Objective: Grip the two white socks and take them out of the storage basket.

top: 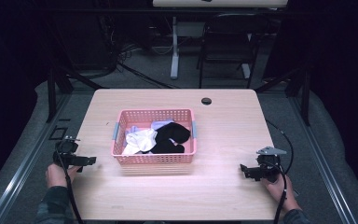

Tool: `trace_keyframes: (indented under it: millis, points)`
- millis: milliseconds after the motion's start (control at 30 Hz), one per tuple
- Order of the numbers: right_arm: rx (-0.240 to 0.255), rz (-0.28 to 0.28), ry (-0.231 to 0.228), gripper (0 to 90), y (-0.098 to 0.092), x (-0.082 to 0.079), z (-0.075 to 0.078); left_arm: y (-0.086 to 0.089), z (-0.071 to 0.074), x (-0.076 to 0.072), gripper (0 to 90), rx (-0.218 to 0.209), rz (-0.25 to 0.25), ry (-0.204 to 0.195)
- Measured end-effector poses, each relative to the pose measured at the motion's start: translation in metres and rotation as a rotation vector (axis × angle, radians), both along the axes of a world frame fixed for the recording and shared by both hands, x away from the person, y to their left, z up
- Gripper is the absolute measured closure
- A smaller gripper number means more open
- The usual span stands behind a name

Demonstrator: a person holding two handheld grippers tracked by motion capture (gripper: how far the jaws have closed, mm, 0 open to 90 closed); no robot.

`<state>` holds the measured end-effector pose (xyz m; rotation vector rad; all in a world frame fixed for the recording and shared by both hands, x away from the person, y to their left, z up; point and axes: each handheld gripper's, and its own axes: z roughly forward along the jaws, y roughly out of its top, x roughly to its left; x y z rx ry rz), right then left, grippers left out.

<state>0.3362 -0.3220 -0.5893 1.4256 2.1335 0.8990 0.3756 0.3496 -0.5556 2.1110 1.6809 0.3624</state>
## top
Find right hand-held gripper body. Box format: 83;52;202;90
251;146;288;184

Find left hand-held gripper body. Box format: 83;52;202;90
52;135;91;170

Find white sock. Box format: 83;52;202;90
121;128;158;156

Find pink plastic basket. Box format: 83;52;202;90
110;108;198;165

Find light blue sock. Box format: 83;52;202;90
126;118;178;146

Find black sock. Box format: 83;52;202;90
143;121;192;155

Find person's left hand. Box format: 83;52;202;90
45;162;82;189

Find person's right hand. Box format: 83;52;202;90
260;174;301;215

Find black chair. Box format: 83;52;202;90
196;12;270;90

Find white desk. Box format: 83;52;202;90
152;0;289;80

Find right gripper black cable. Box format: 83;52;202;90
265;119;295;224

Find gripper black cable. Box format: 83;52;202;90
265;119;295;224
54;148;85;224

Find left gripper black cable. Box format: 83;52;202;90
54;148;85;224

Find black metal frame stand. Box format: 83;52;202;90
45;8;110;123
255;62;312;127

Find floor cables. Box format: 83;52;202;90
99;12;181;90

